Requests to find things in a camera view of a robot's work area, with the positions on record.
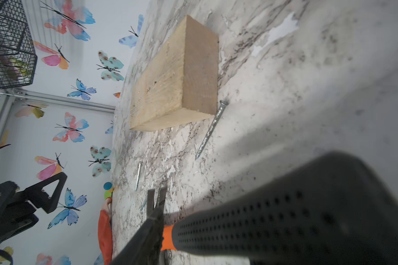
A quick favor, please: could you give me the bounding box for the black wire wall basket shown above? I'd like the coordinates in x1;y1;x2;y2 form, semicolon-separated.
0;1;38;89

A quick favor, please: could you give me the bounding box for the orange handled claw hammer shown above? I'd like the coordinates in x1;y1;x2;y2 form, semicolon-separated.
146;151;398;265

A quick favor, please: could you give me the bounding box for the dark steel nail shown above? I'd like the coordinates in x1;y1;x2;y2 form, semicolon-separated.
195;100;229;160

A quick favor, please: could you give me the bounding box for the wooden board with holes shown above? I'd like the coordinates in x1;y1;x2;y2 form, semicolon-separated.
129;15;219;131

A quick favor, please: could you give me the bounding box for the red silicone glove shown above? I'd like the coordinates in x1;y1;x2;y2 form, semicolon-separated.
98;197;113;265

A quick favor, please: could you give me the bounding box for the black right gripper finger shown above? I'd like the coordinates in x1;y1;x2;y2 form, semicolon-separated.
111;208;164;265

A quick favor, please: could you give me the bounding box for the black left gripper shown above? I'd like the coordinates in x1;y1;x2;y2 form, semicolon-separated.
0;172;67;244

